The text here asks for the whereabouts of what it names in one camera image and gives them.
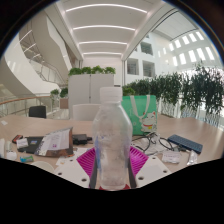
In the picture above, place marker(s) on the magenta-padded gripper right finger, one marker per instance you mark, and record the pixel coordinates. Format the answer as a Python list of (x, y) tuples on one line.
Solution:
[(150, 171)]

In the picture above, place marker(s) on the small planter with plants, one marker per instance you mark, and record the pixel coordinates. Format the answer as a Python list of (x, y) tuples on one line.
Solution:
[(63, 92)]

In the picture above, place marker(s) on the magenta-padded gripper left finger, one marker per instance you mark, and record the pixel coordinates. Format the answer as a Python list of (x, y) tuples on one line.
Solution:
[(75, 171)]

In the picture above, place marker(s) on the white cabinet with plants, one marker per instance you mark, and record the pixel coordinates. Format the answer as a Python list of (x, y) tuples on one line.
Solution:
[(90, 88)]

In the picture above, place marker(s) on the clear plastic water bottle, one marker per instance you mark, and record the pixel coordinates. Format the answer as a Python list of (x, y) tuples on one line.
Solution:
[(112, 143)]

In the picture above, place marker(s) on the glass railing with wooden handrail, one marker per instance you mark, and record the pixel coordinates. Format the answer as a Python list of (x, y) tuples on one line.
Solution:
[(16, 106)]

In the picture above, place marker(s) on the black chair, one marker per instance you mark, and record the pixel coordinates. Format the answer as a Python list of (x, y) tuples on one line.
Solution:
[(37, 112)]

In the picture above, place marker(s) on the clear plastic packet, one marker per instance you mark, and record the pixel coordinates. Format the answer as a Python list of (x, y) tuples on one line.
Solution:
[(171, 157)]

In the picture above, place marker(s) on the white chair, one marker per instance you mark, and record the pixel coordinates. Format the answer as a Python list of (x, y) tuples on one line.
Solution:
[(83, 112)]

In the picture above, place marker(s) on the small red and black box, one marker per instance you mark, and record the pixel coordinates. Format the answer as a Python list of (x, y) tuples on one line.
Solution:
[(16, 138)]

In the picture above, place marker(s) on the black power adapter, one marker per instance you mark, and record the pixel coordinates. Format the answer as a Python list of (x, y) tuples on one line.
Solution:
[(80, 139)]

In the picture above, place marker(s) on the small teal packet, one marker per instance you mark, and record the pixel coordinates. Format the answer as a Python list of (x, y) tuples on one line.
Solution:
[(26, 159)]

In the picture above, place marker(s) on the printed booklet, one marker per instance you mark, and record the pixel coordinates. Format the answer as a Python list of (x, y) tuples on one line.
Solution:
[(55, 143)]

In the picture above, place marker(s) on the ceiling light strips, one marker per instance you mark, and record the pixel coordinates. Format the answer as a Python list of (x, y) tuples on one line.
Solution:
[(103, 26)]

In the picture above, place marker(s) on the dark keyboard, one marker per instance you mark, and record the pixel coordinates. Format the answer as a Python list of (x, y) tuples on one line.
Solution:
[(185, 144)]

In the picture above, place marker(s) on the green plant hedge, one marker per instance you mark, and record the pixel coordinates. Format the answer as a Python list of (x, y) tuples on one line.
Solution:
[(193, 90)]

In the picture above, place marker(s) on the green tote bag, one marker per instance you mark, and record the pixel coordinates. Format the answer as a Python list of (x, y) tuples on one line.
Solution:
[(140, 113)]

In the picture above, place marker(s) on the black notebook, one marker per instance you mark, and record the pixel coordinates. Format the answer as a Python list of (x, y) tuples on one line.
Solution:
[(33, 146)]

